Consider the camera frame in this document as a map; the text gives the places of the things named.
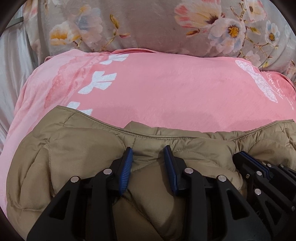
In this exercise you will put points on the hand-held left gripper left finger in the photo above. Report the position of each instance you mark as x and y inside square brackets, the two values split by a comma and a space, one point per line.
[126, 171]

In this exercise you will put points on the grey floral bed cover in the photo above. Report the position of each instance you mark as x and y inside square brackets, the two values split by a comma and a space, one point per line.
[148, 23]

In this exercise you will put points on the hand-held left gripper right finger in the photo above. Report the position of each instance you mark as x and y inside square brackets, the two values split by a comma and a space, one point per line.
[171, 169]

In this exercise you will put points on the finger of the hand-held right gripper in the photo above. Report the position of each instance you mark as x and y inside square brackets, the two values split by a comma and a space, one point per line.
[252, 178]
[281, 178]

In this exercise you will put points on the pink printed blanket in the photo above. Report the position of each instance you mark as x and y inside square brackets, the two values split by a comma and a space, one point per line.
[166, 92]

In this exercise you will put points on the white satin curtain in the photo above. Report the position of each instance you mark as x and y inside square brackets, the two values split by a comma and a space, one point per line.
[13, 69]

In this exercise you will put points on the tan quilted jacket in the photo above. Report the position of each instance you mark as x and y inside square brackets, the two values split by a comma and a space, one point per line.
[76, 150]

